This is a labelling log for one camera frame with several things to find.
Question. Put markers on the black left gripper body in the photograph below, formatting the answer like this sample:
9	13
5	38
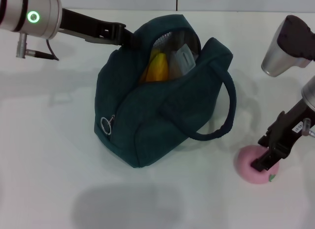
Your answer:
91	29

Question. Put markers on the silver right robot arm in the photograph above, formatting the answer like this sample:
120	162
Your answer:
283	54

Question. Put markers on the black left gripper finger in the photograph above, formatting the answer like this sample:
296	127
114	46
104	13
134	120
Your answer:
131	40

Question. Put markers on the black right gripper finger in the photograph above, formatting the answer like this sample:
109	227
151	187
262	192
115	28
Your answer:
264	141
264	162

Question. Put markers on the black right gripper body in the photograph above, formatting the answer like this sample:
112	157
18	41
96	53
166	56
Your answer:
285	130

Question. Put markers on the pink toy peach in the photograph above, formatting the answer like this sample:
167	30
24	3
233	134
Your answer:
246	162

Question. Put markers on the dark teal fabric lunch bag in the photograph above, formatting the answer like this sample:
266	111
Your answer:
152	115

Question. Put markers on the clear plastic box blue lid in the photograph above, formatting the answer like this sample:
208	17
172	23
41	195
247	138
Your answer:
183	60

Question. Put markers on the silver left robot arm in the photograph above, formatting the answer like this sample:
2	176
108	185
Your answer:
46	17

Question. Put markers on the yellow banana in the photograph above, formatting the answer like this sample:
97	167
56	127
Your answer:
157	69

